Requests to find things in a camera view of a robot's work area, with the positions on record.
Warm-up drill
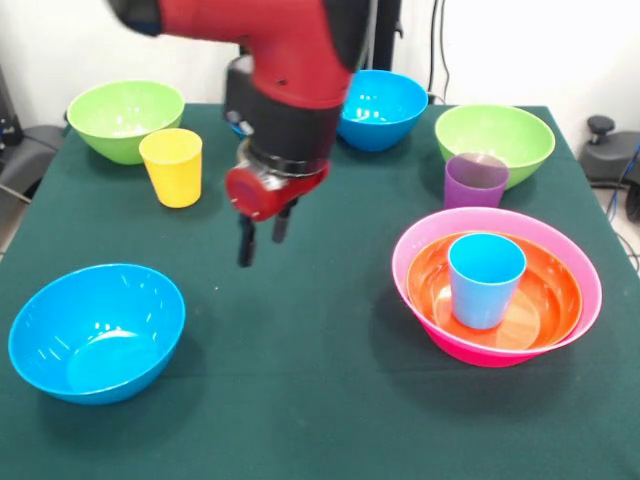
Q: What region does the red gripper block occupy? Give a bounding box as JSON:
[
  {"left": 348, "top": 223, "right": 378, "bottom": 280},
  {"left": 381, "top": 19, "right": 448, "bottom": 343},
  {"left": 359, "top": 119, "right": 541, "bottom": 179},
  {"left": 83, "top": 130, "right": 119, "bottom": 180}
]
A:
[{"left": 224, "top": 159, "right": 331, "bottom": 269}]

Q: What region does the yellow plastic cup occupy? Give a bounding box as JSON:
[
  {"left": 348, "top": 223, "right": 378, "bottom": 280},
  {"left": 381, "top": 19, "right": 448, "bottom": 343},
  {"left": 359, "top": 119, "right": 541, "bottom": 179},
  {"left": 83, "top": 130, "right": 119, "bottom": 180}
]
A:
[{"left": 138, "top": 128, "right": 204, "bottom": 209}]

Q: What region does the light blue plastic bowl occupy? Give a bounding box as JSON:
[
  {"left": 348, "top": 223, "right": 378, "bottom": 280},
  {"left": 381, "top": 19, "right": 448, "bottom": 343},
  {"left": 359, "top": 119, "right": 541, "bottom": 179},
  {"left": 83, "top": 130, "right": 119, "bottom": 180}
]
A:
[
  {"left": 335, "top": 69, "right": 430, "bottom": 153},
  {"left": 8, "top": 263, "right": 187, "bottom": 406}
]

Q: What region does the light blue plastic cup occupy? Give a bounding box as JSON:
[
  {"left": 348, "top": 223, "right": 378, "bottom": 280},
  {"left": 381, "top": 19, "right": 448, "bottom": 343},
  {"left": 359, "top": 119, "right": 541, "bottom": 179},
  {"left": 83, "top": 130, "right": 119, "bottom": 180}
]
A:
[{"left": 447, "top": 232, "right": 528, "bottom": 330}]

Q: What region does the green plastic bowl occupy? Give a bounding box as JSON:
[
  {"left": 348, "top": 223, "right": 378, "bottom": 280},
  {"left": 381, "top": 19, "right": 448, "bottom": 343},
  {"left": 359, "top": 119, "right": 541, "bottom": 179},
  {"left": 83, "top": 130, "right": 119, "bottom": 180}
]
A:
[
  {"left": 434, "top": 103, "right": 556, "bottom": 190},
  {"left": 67, "top": 79, "right": 186, "bottom": 166}
]

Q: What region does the orange plastic bowl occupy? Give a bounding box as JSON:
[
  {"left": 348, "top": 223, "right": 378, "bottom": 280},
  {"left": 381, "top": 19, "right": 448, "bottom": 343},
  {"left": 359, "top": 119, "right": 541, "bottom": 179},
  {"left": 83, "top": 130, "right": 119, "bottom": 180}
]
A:
[{"left": 406, "top": 231, "right": 584, "bottom": 351}]

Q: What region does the dark green tablecloth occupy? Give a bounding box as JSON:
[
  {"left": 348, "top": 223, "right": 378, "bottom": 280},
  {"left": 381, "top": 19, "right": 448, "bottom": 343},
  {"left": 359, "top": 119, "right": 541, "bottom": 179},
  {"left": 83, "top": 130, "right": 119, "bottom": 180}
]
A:
[{"left": 0, "top": 103, "right": 640, "bottom": 480}]

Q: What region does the small dark blue bowl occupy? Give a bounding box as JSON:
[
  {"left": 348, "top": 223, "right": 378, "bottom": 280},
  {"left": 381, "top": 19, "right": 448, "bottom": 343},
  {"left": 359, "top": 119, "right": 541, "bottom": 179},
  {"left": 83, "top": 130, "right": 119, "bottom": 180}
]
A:
[{"left": 227, "top": 113, "right": 251, "bottom": 142}]

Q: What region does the purple plastic cup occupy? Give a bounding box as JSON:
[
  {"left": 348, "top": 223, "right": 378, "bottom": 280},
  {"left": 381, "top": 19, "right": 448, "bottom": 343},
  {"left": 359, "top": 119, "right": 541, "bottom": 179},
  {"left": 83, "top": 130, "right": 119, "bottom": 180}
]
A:
[{"left": 443, "top": 152, "right": 511, "bottom": 210}]

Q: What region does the large pink plastic bowl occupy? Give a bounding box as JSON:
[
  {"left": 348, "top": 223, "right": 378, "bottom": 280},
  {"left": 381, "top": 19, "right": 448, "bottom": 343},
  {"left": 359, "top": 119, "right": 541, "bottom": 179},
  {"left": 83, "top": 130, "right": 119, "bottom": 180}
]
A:
[{"left": 391, "top": 206, "right": 603, "bottom": 369}]

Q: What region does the grey chair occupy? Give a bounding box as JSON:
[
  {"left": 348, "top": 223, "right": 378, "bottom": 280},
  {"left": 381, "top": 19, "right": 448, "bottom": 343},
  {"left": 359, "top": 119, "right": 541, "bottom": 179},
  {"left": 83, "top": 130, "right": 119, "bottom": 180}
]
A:
[{"left": 0, "top": 124, "right": 66, "bottom": 204}]

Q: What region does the black device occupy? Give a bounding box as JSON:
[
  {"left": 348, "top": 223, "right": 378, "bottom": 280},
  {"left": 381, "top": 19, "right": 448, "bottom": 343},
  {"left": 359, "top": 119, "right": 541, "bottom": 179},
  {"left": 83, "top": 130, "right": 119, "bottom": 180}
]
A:
[{"left": 0, "top": 64, "right": 22, "bottom": 151}]

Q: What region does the black equipment with knob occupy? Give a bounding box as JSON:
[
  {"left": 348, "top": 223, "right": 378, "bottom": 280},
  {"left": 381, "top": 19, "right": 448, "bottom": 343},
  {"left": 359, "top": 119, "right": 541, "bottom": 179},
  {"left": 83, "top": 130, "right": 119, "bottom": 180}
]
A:
[{"left": 578, "top": 115, "right": 640, "bottom": 224}]

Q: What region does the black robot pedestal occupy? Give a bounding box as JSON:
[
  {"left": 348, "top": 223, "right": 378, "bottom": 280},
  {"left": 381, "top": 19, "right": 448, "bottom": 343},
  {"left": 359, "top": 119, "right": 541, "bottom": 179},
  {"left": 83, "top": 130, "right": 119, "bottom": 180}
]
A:
[{"left": 372, "top": 0, "right": 404, "bottom": 71}]

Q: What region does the black wall cable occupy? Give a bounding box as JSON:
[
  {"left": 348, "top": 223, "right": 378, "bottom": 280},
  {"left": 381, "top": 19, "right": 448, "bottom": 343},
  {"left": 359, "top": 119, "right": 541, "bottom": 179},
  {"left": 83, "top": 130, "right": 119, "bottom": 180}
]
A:
[{"left": 428, "top": 0, "right": 452, "bottom": 104}]

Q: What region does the blue cable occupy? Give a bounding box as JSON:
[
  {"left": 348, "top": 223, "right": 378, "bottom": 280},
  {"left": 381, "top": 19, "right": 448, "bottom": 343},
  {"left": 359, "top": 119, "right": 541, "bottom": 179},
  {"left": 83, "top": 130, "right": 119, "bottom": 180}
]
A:
[{"left": 605, "top": 142, "right": 640, "bottom": 222}]

